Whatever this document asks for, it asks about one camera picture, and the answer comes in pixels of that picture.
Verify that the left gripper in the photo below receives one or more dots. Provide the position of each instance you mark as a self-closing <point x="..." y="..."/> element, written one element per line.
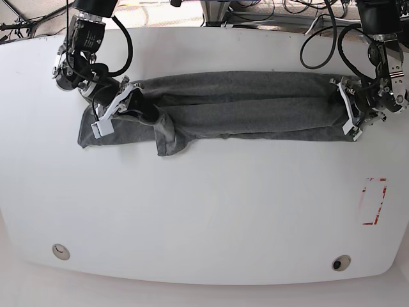
<point x="368" y="114"/>

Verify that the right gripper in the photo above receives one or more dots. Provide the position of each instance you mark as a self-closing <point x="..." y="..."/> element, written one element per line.
<point x="99" y="98"/>

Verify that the grey T-shirt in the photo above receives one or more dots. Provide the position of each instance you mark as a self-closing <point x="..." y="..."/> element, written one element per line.
<point x="298" y="106"/>

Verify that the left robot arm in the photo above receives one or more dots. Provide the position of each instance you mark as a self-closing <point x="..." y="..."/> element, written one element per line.
<point x="380" y="22"/>

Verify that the red tape rectangle marking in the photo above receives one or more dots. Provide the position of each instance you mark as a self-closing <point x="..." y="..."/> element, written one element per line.
<point x="371" y="200"/>

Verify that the black tripod stand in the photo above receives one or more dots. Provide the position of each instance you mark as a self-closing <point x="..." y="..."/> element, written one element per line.
<point x="23" y="27"/>

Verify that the right table grommet hole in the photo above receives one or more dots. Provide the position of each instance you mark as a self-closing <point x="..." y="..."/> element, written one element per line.
<point x="341" y="263"/>

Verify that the table grommet hole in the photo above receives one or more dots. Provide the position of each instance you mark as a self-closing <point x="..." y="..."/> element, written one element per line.
<point x="341" y="263"/>
<point x="61" y="252"/>

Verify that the left table grommet hole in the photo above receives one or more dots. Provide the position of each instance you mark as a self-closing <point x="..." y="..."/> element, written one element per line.
<point x="61" y="252"/>

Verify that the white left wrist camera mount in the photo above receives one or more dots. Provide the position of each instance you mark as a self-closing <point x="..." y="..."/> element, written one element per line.
<point x="350" y="128"/>

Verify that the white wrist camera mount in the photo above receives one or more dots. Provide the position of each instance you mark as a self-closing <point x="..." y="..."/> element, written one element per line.
<point x="103" y="126"/>
<point x="350" y="128"/>

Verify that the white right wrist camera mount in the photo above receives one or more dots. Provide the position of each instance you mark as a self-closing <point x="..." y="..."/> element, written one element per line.
<point x="103" y="126"/>

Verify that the aluminium frame rail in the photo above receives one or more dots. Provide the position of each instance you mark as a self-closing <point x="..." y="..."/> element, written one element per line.
<point x="308" y="23"/>

